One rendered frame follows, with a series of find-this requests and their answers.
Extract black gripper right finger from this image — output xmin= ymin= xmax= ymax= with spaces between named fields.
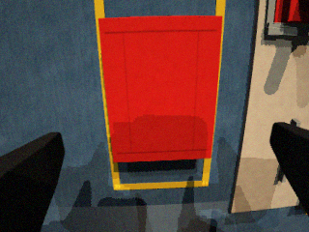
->
xmin=269 ymin=123 xmax=309 ymax=216

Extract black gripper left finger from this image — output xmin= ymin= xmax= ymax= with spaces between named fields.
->
xmin=0 ymin=132 xmax=65 ymax=232

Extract yellow rectangular outline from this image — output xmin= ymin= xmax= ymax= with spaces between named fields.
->
xmin=94 ymin=0 xmax=225 ymax=190

